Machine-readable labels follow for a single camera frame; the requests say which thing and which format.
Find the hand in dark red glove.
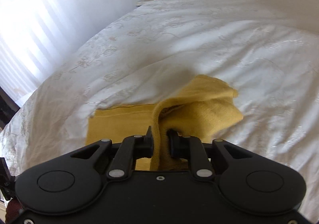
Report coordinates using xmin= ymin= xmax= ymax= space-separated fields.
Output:
xmin=5 ymin=198 xmax=23 ymax=223

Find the white embroidered bedspread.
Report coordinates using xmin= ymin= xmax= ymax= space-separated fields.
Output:
xmin=1 ymin=0 xmax=318 ymax=222

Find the mustard yellow knit sweater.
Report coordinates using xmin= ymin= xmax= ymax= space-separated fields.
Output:
xmin=85 ymin=75 xmax=243 ymax=171

